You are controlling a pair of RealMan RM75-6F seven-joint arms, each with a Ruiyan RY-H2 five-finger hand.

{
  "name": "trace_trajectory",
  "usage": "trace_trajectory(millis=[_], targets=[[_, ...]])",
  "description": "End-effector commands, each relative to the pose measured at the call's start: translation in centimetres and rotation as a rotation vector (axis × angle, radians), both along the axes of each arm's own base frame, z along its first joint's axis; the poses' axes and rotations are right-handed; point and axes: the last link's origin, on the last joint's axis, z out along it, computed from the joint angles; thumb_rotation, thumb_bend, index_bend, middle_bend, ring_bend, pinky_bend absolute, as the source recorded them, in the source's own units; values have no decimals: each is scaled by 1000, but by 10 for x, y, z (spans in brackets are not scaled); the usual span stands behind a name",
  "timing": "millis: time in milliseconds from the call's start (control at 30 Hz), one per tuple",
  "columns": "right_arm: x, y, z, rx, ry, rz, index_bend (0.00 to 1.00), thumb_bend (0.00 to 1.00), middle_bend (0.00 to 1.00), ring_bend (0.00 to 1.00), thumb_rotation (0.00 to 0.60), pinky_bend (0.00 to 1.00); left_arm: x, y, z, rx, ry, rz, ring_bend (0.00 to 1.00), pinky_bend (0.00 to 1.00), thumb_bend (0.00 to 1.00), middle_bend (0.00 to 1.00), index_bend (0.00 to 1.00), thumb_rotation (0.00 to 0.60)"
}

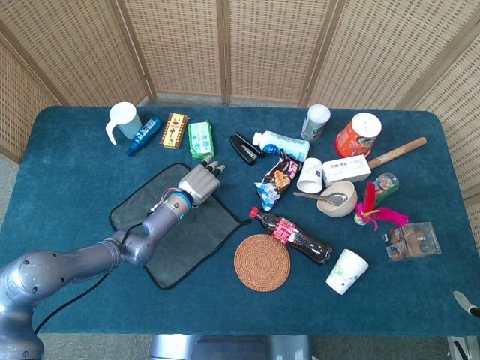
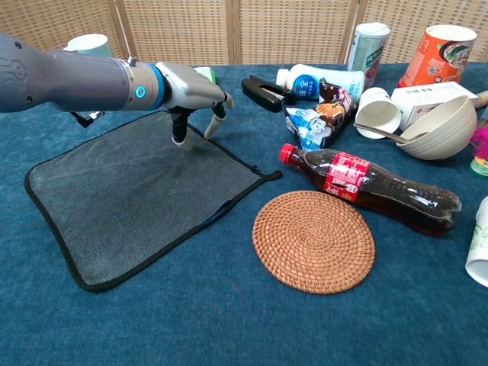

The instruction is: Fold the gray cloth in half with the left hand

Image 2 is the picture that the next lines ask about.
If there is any blue and brown snack bag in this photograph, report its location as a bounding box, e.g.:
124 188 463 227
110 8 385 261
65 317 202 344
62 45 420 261
284 78 358 152

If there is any cola bottle red label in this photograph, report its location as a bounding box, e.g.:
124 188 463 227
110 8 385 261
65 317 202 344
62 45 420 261
278 143 463 236

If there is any black stapler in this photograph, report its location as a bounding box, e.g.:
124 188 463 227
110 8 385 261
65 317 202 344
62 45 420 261
241 75 295 113

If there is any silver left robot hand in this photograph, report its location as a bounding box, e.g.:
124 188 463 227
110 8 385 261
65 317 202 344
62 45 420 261
155 61 235 153

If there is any light blue mug white handle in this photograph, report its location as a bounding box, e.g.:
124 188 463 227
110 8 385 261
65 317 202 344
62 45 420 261
63 34 111 58

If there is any beige bowl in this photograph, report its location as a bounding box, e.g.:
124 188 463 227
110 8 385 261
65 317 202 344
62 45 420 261
396 95 478 161

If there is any pink feather shuttlecock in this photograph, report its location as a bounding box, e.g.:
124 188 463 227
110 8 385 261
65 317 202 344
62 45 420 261
469 127 488 177

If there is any woven rattan folding screen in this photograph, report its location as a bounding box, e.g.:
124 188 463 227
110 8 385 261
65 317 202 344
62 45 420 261
0 0 488 70

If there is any green tissue pack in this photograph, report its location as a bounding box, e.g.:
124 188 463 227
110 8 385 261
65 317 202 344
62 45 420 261
193 66 218 85

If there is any white cardboard box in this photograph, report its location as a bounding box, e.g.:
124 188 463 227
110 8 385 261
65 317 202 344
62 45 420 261
390 81 480 130

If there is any beige spoon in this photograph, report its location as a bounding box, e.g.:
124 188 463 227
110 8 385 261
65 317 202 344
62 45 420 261
352 122 432 145

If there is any white bottle blue label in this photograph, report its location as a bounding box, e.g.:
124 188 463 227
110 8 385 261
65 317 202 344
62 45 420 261
275 63 366 103

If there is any white cup green print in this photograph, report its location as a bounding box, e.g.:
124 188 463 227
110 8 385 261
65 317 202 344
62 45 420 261
464 196 488 288

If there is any tall white and green cup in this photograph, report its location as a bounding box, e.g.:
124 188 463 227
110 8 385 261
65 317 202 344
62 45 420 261
345 21 391 89

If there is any blue tablecloth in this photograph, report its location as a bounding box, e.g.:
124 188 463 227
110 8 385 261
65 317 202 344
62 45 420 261
0 63 488 366

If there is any grey and blue cloth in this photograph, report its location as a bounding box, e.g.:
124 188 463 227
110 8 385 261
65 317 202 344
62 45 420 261
24 110 284 294

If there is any orange instant noodle cup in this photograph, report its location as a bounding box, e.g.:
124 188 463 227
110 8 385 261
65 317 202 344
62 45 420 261
397 24 478 88

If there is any round woven rattan coaster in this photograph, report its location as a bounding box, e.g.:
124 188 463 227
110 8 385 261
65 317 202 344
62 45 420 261
252 190 377 295

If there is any plain white paper cup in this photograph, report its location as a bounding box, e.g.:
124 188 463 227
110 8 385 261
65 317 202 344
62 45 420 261
355 87 403 140

